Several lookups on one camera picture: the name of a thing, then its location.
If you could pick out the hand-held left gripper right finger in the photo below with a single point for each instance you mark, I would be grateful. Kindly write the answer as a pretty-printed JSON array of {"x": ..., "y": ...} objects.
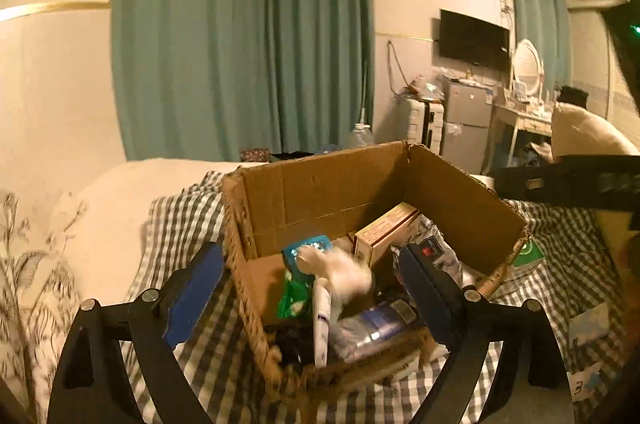
[{"x": 419, "y": 286}]

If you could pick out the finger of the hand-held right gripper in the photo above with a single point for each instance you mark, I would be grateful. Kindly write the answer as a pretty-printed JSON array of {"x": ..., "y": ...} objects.
[{"x": 555, "y": 181}]

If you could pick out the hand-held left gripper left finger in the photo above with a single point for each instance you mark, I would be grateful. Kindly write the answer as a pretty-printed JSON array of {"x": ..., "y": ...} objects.
[{"x": 195, "y": 299}]

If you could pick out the beige printed medicine box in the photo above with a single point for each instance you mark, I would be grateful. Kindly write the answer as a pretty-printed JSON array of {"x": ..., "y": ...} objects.
[{"x": 385, "y": 231}]

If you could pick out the brown cardboard box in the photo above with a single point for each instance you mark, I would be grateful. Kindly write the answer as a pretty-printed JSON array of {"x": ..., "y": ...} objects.
[{"x": 325, "y": 189}]

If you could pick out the silver blister pack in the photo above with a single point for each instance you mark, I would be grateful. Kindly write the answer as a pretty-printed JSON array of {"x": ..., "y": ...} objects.
[{"x": 440, "y": 249}]

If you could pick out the black object on pillow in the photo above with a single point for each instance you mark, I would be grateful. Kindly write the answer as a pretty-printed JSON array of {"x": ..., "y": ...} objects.
[{"x": 574, "y": 96}]

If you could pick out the cream pillow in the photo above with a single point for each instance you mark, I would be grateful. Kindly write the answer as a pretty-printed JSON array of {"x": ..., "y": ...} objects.
[{"x": 590, "y": 132}]

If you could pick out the blue labelled plastic bottle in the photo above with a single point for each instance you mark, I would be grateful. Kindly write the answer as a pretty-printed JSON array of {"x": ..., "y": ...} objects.
[{"x": 370, "y": 329}]

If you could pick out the white dressing table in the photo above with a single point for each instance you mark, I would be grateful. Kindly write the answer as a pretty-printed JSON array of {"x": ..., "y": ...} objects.
[{"x": 525, "y": 119}]

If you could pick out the green white medicine box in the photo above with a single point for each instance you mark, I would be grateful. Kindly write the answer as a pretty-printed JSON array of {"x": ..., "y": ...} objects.
[{"x": 530, "y": 256}]

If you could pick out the white oval mirror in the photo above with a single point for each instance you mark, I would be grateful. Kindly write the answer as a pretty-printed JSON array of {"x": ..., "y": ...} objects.
[{"x": 527, "y": 64}]

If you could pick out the narrow teal curtain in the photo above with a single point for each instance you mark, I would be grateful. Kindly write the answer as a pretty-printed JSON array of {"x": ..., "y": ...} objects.
[{"x": 540, "y": 14}]

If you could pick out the white tube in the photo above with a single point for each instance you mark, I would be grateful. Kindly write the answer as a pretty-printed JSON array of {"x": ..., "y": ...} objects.
[{"x": 322, "y": 324}]

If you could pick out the green white packet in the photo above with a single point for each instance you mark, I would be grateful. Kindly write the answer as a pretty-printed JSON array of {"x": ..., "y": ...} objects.
[{"x": 300, "y": 279}]

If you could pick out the silver mini fridge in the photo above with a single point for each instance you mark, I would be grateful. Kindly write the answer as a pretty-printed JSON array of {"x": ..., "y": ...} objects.
[{"x": 467, "y": 119}]

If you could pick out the floral white duvet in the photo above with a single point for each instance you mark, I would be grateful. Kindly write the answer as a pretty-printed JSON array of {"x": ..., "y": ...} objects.
[{"x": 75, "y": 254}]

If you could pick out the white suitcase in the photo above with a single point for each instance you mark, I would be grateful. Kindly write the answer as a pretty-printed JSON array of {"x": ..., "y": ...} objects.
[{"x": 422, "y": 124}]

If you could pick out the light blue packet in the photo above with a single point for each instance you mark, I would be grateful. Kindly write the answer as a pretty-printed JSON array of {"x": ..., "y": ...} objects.
[{"x": 590, "y": 326}]

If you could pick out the black television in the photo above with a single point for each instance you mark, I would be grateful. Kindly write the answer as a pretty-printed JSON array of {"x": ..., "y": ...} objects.
[{"x": 472, "y": 37}]

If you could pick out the clear water bottle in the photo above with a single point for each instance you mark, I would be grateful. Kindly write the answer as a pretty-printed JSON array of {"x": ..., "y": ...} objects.
[{"x": 359, "y": 137}]

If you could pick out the wide teal curtain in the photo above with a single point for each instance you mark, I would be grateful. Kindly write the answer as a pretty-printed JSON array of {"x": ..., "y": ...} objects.
[{"x": 240, "y": 29}]

